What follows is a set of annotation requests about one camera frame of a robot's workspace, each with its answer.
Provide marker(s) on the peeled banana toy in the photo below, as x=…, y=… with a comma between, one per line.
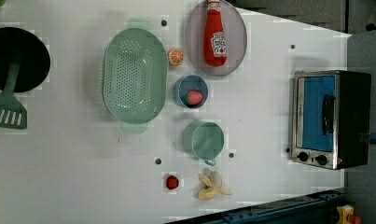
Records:
x=212, y=186

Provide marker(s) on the strawberry toy in cup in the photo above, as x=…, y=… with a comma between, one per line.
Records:
x=194, y=98

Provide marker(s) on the grey round plate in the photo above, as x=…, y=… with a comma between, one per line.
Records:
x=235, y=35

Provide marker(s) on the blue metal frame rail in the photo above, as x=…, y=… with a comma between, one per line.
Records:
x=316, y=208

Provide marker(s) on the orange slice toy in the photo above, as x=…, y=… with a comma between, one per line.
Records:
x=175, y=57

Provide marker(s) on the black frying pan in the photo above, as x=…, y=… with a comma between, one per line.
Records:
x=33, y=54

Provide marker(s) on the green oval colander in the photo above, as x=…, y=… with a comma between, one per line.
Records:
x=135, y=70

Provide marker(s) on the blue cup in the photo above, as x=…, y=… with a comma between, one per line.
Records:
x=190, y=83

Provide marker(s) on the red plush ketchup bottle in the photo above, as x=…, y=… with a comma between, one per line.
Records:
x=214, y=43

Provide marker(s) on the green mug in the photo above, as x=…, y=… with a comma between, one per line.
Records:
x=204, y=139

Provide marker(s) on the red strawberry toy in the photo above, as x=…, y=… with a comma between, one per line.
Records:
x=172, y=182

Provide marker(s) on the green slotted spatula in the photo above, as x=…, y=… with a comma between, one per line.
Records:
x=13, y=115

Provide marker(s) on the silver black toaster oven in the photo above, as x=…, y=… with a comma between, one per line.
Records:
x=330, y=119

